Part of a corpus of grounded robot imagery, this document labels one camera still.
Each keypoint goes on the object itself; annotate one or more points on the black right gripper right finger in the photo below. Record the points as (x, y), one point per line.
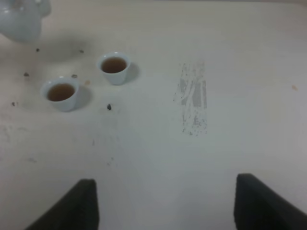
(257, 207)

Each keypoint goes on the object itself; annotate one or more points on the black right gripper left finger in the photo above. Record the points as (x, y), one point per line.
(77, 210)

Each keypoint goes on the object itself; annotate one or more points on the light blue porcelain teapot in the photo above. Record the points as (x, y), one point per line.
(21, 20)

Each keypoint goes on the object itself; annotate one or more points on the near light blue teacup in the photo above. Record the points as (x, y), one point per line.
(61, 92)

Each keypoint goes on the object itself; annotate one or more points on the light blue teacup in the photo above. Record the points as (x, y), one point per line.
(61, 92)
(114, 67)

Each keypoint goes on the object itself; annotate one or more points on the far light blue teacup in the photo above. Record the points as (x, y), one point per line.
(114, 67)

